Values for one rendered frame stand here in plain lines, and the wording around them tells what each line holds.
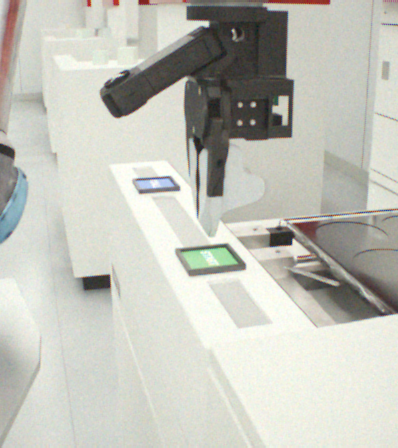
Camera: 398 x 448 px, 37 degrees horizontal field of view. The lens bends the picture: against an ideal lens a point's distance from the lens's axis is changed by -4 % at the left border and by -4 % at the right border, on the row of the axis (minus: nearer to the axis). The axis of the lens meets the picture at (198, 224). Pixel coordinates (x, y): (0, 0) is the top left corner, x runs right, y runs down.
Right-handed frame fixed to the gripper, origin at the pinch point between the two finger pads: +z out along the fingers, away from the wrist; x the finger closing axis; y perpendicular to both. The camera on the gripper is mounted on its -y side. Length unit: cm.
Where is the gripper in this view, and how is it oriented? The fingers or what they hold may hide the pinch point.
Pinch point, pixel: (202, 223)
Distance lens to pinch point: 57.6
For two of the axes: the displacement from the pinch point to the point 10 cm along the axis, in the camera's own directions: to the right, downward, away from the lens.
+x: -2.6, -3.3, 9.1
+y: 9.7, -0.9, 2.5
